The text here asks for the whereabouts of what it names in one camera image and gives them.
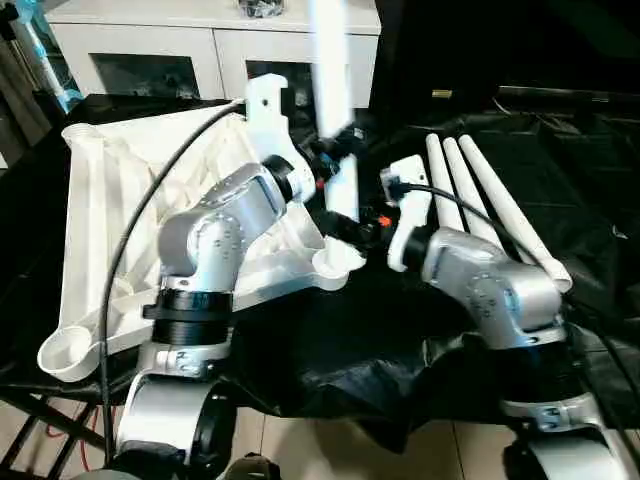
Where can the black backdrop cloth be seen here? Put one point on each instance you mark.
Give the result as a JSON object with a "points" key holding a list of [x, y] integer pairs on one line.
{"points": [[500, 45]]}

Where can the white plastic table leg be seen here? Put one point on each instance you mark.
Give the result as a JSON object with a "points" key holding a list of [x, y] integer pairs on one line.
{"points": [[510, 210], [445, 185], [465, 185], [332, 75]]}

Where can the dark rounded robot body part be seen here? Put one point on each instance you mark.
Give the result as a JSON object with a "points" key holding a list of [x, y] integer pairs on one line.
{"points": [[257, 467]]}

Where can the blue white wrapped roll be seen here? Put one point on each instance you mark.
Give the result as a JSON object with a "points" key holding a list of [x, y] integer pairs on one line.
{"points": [[50, 65]]}

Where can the white cabinet with glass doors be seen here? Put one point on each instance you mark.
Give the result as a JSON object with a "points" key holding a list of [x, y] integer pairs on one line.
{"points": [[150, 45]]}

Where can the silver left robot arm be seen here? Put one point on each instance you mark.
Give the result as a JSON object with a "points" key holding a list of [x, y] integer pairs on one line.
{"points": [[240, 200]]}

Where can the black folding table frame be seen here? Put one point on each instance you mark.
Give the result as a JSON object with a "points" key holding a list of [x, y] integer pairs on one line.
{"points": [[40, 430]]}

